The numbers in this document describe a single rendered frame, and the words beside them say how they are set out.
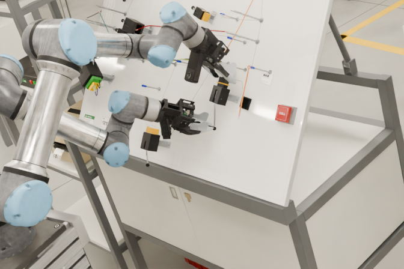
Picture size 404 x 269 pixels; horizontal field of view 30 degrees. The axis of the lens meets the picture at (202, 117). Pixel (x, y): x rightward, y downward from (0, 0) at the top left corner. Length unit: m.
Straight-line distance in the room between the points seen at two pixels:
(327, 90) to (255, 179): 2.49
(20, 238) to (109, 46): 0.61
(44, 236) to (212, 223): 0.90
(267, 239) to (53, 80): 1.03
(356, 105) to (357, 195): 2.01
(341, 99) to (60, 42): 3.03
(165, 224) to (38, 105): 1.30
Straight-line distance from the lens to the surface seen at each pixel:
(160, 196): 2.99
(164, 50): 2.22
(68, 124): 2.25
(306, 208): 2.44
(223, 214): 2.71
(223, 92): 2.48
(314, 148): 2.74
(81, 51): 1.93
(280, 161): 2.38
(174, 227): 3.05
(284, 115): 2.34
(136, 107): 2.35
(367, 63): 5.11
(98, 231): 3.74
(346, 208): 2.62
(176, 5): 2.27
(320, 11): 2.38
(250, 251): 2.73
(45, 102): 1.91
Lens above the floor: 2.21
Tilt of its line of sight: 26 degrees down
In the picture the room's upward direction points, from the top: 18 degrees counter-clockwise
